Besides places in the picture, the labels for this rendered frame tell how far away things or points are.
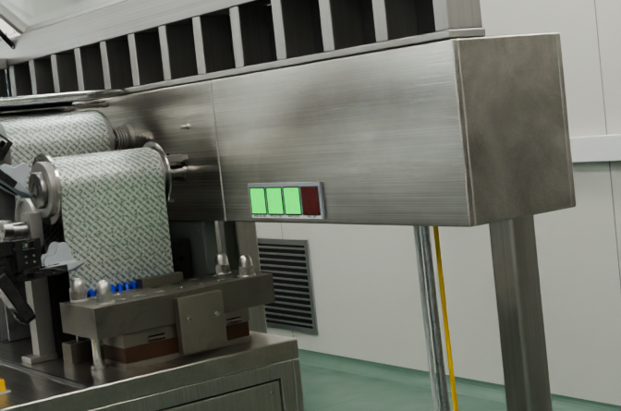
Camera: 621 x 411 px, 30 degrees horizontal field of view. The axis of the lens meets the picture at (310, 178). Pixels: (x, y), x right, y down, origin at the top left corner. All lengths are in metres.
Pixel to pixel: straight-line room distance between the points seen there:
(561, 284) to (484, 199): 3.11
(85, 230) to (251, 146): 0.38
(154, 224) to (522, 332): 0.84
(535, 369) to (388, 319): 3.81
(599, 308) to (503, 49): 3.02
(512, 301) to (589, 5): 2.79
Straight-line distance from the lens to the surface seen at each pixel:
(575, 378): 5.02
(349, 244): 6.00
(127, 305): 2.23
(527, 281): 2.04
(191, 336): 2.28
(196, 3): 2.48
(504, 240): 2.03
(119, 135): 2.76
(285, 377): 2.35
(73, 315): 2.29
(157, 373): 2.20
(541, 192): 1.96
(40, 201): 2.41
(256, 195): 2.32
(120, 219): 2.43
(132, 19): 2.74
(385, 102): 1.97
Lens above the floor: 1.34
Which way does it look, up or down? 3 degrees down
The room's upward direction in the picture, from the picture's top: 6 degrees counter-clockwise
